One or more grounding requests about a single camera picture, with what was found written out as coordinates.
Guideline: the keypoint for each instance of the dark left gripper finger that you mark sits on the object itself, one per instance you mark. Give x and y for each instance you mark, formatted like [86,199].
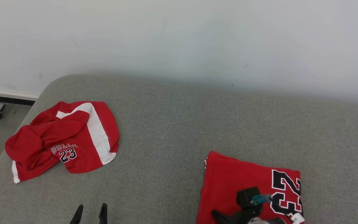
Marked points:
[103,214]
[77,216]

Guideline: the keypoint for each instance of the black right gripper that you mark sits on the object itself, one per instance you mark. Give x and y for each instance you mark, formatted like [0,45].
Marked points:
[244,216]

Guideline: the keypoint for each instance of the red basketball jersey white sleeves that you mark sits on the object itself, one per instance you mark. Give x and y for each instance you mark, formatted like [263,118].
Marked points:
[228,183]

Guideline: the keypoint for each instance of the red Bulls 23 shorts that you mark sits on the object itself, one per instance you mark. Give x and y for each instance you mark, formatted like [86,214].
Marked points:
[42,140]

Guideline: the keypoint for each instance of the white black baseboard strip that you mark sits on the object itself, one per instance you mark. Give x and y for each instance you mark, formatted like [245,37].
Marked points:
[8,96]

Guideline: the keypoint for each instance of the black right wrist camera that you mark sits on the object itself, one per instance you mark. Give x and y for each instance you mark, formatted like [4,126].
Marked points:
[246,196]

